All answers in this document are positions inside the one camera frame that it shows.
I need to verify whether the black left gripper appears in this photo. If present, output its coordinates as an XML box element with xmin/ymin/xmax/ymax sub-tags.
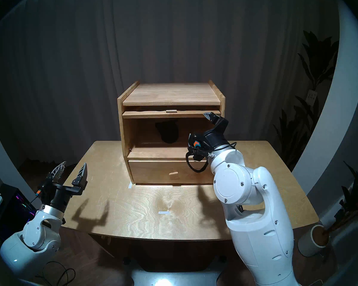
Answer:
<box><xmin>37</xmin><ymin>161</ymin><xmax>88</xmax><ymax>213</ymax></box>

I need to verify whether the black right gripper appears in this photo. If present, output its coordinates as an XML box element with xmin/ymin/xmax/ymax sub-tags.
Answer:
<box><xmin>186</xmin><ymin>111</ymin><xmax>230</xmax><ymax>161</ymax></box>

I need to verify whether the black sock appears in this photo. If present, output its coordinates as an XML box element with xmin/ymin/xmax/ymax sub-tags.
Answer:
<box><xmin>155</xmin><ymin>120</ymin><xmax>180</xmax><ymax>144</ymax></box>

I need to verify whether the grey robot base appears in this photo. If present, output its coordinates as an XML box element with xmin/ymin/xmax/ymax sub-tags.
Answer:
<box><xmin>131</xmin><ymin>259</ymin><xmax>227</xmax><ymax>286</ymax></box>

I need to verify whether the wooden drawer with peg knob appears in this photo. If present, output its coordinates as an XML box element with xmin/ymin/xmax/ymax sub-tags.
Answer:
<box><xmin>128</xmin><ymin>159</ymin><xmax>215</xmax><ymax>185</ymax></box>

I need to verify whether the black computer with coloured lights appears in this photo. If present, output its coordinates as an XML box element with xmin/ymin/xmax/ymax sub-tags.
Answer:
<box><xmin>0</xmin><ymin>183</ymin><xmax>38</xmax><ymax>242</ymax></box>

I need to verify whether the grey curtain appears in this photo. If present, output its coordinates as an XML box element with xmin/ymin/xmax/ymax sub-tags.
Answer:
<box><xmin>0</xmin><ymin>0</ymin><xmax>342</xmax><ymax>170</ymax></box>

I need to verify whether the tall dark leafy plant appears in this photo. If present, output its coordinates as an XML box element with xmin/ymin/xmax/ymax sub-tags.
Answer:
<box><xmin>273</xmin><ymin>31</ymin><xmax>340</xmax><ymax>171</ymax></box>

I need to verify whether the white round plant pot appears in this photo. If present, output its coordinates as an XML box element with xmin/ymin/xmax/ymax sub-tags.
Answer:
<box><xmin>297</xmin><ymin>224</ymin><xmax>330</xmax><ymax>258</ymax></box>

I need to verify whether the dark plant in white pot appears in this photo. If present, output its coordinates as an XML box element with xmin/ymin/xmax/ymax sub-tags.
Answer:
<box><xmin>324</xmin><ymin>156</ymin><xmax>358</xmax><ymax>239</ymax></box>

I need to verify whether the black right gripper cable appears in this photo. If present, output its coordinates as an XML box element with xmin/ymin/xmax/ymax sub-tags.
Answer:
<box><xmin>185</xmin><ymin>142</ymin><xmax>238</xmax><ymax>173</ymax></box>

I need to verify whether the black cable on floor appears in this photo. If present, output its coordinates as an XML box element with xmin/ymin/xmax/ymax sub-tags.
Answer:
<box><xmin>35</xmin><ymin>260</ymin><xmax>77</xmax><ymax>286</ymax></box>

